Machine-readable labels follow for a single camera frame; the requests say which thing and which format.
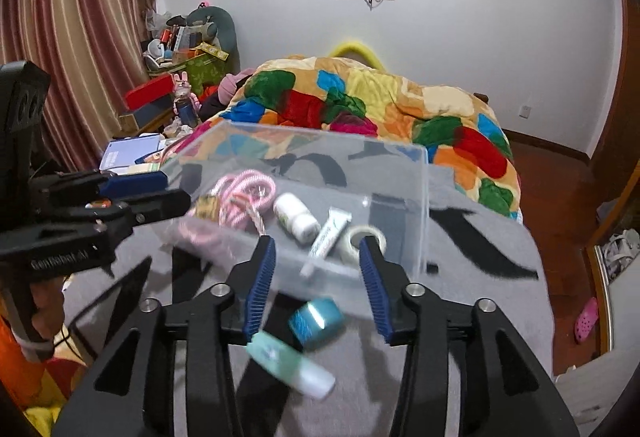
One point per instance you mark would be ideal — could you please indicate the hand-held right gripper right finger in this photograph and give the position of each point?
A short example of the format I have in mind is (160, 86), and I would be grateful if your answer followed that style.
(372, 289)

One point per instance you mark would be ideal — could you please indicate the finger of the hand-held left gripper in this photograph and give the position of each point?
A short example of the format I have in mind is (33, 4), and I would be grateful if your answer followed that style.
(160, 207)
(132, 183)

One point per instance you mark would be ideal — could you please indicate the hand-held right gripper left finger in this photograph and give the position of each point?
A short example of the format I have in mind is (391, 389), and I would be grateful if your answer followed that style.
(260, 289)

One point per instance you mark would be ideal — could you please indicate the teal tape roll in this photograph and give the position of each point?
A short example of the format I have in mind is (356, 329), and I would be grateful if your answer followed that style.
(316, 323)

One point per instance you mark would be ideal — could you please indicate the green and white bottle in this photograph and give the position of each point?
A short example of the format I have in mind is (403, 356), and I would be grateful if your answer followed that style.
(290, 364)

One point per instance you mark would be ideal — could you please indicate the clear plastic storage box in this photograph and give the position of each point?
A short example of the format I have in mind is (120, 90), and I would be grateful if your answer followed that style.
(320, 177)

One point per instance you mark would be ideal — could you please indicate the person's left hand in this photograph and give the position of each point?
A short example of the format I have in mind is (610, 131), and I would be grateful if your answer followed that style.
(47, 312)

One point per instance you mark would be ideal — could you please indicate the blue and white box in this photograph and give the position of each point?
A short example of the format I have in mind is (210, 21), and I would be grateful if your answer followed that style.
(131, 151)

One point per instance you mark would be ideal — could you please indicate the small brass padlock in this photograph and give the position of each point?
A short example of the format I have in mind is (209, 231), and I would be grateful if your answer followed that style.
(205, 208)

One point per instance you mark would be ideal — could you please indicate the white tape roll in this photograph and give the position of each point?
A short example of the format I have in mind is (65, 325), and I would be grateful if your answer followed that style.
(364, 244)

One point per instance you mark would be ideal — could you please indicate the white ointment tube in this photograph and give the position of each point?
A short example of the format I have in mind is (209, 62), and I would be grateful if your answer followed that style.
(327, 237)

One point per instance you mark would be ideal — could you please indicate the white pill bottle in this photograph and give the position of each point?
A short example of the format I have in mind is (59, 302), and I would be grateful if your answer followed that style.
(296, 216)

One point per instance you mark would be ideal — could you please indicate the dark blue bottle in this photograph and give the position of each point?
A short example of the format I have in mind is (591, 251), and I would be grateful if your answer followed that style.
(190, 113)

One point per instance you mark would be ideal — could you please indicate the red box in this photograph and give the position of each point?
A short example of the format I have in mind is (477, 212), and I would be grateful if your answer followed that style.
(150, 92)

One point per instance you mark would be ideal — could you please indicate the pink bunny toy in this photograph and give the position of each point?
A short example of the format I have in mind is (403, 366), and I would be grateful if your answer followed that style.
(184, 89)

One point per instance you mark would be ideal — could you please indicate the grey blanket with black pattern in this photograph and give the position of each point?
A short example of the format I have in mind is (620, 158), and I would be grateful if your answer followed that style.
(480, 277)

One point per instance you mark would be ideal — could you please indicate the green cardboard box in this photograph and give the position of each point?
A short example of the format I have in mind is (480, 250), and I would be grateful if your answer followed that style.
(205, 67)

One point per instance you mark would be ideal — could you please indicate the pink hat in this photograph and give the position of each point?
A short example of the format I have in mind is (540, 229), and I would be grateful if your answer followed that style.
(235, 84)

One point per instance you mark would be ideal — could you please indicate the striped pink curtain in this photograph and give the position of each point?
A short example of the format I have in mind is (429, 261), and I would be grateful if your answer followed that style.
(75, 42)

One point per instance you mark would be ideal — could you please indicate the grey plush toy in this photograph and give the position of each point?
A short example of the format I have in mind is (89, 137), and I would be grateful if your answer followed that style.
(212, 24)

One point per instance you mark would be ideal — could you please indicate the colourful patchwork blanket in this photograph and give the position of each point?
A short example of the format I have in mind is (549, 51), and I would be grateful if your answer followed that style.
(400, 107)

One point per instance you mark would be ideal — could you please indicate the pink slipper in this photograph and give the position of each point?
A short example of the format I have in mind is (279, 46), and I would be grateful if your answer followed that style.
(586, 319)

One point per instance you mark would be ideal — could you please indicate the wall socket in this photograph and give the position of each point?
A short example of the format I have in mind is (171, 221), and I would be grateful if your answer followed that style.
(525, 111)

